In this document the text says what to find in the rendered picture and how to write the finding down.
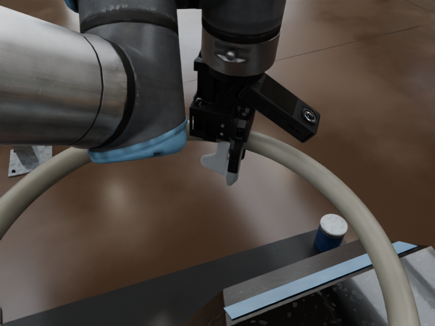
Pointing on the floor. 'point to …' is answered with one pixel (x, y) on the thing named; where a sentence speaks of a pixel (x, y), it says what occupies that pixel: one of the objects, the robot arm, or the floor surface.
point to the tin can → (330, 232)
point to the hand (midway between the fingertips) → (237, 169)
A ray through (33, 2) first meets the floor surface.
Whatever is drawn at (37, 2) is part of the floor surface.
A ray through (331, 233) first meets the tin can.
